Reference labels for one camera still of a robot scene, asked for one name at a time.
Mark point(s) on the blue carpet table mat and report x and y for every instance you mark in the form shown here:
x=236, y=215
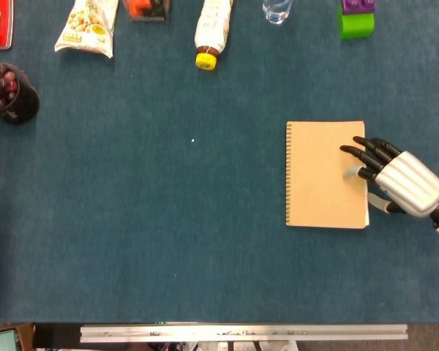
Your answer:
x=168, y=201

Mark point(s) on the black cup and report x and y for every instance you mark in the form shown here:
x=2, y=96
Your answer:
x=25, y=106

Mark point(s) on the kraft cover spiral notebook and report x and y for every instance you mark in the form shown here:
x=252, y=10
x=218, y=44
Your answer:
x=318, y=183

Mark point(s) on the purple plastic building brick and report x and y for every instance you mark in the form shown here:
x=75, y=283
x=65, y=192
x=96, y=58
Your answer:
x=358, y=6

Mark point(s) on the green plastic cylinder block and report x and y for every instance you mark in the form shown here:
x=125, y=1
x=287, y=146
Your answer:
x=355, y=26

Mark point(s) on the red flat tray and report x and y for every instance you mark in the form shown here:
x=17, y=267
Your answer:
x=6, y=36

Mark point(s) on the clear glass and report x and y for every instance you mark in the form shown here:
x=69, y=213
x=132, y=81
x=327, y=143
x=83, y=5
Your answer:
x=277, y=11

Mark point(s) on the dark red cherry bunch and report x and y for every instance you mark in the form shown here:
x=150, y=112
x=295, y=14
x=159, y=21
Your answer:
x=0, y=84

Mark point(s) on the white nut snack bag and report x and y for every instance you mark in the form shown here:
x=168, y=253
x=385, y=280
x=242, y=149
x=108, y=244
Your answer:
x=86, y=29

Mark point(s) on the teal screen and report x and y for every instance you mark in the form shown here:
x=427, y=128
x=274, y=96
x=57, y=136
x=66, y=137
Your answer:
x=0, y=342

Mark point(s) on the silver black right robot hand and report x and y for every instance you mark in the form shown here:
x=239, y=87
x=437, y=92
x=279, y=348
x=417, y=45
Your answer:
x=409, y=183

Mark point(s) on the white bottle yellow cap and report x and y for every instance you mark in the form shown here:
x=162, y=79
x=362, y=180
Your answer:
x=210, y=29

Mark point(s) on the aluminium profile rail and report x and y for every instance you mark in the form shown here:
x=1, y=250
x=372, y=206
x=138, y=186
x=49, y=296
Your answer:
x=241, y=333

